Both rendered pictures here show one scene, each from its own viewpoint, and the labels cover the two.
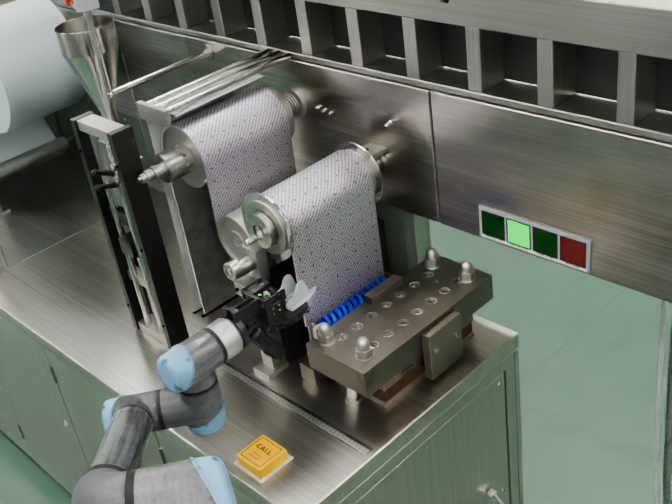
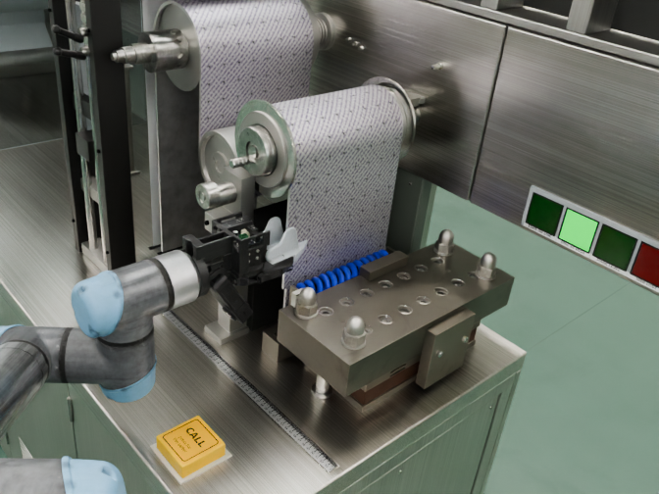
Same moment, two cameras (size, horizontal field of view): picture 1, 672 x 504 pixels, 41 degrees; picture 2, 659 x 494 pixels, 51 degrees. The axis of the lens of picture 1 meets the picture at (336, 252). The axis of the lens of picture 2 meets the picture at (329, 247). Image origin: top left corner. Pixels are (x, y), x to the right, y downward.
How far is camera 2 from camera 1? 0.74 m
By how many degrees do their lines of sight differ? 4
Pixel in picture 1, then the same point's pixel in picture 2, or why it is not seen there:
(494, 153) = (577, 120)
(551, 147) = not seen: outside the picture
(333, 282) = (328, 242)
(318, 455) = (265, 459)
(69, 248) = (32, 154)
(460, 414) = (444, 436)
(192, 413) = (108, 370)
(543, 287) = not seen: hidden behind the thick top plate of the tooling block
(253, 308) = (224, 247)
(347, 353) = (330, 333)
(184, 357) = (112, 290)
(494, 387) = (485, 410)
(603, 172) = not seen: outside the picture
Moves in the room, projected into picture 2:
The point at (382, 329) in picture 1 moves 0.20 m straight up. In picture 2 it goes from (379, 313) to (396, 198)
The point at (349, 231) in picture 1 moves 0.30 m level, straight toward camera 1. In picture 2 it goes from (362, 183) to (372, 287)
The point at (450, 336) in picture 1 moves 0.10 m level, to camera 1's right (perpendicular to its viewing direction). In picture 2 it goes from (457, 339) to (518, 343)
